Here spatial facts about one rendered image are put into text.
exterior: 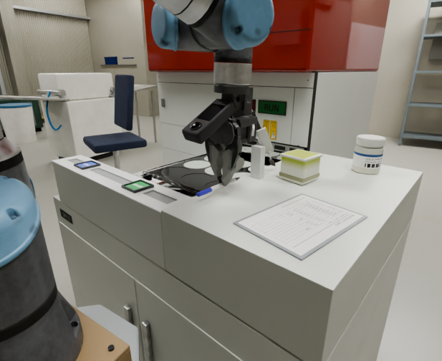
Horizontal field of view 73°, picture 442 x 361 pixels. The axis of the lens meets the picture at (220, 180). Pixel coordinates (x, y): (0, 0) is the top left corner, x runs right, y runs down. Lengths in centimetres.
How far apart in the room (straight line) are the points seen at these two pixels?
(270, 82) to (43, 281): 93
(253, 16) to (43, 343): 46
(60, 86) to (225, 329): 404
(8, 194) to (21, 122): 593
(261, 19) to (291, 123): 69
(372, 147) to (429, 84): 578
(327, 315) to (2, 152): 48
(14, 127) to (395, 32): 689
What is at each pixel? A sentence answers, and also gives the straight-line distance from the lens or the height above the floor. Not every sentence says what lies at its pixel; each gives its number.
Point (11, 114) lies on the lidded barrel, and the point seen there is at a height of 51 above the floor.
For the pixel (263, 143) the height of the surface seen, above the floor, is 105.
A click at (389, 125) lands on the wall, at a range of 671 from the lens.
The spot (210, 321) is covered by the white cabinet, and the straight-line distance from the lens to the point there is 64.
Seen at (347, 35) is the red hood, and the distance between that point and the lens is 126.
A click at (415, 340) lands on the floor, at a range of 189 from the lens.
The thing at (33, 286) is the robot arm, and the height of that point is 100.
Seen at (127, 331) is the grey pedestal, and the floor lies 82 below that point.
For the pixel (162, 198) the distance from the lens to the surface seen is 68.
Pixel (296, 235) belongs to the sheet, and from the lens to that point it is 52.
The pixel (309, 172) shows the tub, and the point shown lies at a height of 99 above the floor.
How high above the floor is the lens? 123
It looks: 20 degrees down
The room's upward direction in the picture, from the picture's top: straight up
